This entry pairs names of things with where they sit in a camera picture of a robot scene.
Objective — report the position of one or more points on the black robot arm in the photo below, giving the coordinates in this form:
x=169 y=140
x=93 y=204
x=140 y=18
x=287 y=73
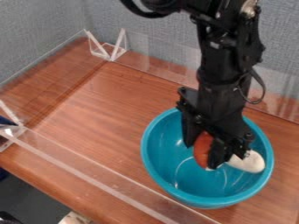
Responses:
x=227 y=32

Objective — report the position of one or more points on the red white toy mushroom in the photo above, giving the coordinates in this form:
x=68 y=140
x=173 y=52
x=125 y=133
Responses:
x=244 y=159

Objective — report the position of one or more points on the clear acrylic left bracket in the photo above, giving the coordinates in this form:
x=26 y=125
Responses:
x=9 y=125

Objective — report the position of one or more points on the clear acrylic wall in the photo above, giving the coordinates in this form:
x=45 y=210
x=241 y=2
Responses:
x=56 y=49
x=175 y=62
x=89 y=187

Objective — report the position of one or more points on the clear acrylic front wall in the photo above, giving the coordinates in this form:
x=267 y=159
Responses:
x=89 y=187

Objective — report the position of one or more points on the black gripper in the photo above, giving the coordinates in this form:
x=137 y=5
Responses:
x=212 y=109

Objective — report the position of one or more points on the clear acrylic corner bracket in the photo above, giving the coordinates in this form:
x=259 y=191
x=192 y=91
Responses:
x=104 y=50

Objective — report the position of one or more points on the clear acrylic left wall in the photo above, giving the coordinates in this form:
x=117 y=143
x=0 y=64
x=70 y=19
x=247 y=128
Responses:
x=56 y=49

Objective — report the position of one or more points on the clear acrylic back wall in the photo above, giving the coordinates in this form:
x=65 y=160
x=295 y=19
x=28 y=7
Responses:
x=175 y=62

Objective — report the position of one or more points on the blue plastic bowl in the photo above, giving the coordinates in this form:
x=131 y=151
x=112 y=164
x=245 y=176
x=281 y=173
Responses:
x=196 y=187

